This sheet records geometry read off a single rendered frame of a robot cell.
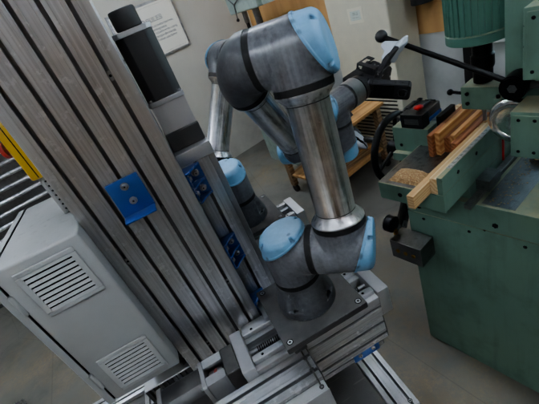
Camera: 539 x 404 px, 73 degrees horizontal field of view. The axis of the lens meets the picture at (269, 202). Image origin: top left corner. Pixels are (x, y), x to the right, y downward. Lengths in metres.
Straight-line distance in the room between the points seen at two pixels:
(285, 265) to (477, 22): 0.76
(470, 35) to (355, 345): 0.86
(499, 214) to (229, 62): 0.84
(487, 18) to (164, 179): 0.87
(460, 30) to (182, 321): 1.06
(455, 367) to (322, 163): 1.26
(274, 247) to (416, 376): 1.11
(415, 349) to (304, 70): 1.43
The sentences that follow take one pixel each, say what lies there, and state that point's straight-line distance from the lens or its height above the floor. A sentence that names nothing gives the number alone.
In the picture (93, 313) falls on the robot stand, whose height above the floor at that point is 1.04.
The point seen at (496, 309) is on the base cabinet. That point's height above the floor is 0.37.
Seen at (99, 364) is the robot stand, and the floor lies 0.90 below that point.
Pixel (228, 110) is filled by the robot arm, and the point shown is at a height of 1.18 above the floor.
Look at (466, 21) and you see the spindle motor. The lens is 1.13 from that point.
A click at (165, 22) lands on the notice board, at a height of 1.51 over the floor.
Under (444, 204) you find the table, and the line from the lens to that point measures 1.08.
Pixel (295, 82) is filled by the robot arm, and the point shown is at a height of 1.36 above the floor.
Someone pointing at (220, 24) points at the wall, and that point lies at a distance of 4.09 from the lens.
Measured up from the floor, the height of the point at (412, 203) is 0.92.
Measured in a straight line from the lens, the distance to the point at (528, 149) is 1.06.
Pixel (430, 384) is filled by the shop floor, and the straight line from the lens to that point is 1.74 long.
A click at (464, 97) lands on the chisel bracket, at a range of 1.26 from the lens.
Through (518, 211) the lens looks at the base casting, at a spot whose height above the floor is 0.80.
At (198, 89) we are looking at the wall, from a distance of 3.93.
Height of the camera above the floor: 1.52
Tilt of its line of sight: 30 degrees down
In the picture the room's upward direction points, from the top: 23 degrees counter-clockwise
